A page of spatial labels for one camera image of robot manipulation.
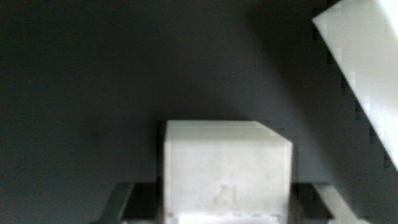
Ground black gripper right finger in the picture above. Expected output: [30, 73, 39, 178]
[291, 183, 371, 224]

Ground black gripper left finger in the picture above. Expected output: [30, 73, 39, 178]
[90, 183, 156, 224]

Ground white leg with tag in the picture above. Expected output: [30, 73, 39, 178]
[163, 121, 293, 224]

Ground white U-shaped fence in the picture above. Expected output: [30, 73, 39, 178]
[312, 0, 398, 169]

